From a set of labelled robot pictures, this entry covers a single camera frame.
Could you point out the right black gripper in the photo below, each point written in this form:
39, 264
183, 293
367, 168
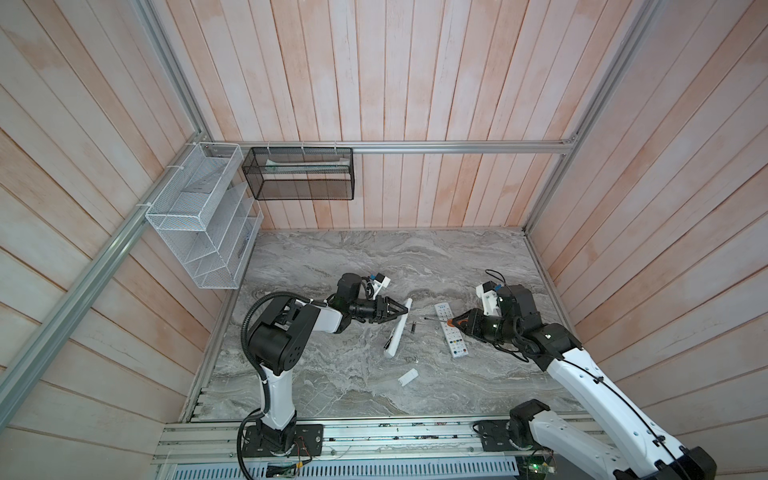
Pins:
473, 316

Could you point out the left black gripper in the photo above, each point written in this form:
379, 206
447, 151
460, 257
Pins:
381, 313

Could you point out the white remote control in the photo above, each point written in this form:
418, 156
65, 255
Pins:
453, 336
398, 331

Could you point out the white battery cover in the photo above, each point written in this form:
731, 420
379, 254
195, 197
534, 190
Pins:
408, 377

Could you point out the orange handled screwdriver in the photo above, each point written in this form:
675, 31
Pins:
441, 321

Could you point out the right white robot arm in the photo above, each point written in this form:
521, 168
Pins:
639, 449

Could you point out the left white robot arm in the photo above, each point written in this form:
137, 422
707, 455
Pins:
274, 335

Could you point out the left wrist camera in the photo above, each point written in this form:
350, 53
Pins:
375, 284

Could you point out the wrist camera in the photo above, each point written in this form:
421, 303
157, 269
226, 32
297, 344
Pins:
375, 284
487, 293

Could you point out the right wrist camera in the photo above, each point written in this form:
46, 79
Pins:
487, 293

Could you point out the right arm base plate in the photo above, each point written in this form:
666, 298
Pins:
506, 436

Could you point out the aluminium mounting rail front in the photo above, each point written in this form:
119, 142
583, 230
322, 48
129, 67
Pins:
342, 439

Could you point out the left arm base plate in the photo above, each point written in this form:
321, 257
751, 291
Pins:
262, 441

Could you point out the black wire mesh basket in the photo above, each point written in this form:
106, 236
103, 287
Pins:
300, 173

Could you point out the aluminium frame bar back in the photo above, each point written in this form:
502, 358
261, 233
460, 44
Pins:
423, 147

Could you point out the aluminium frame bar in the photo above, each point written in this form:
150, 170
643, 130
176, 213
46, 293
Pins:
33, 360
423, 147

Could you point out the white wire mesh shelf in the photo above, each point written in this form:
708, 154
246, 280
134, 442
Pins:
206, 217

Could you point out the aluminium frame bar left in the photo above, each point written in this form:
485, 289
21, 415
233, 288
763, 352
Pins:
33, 360

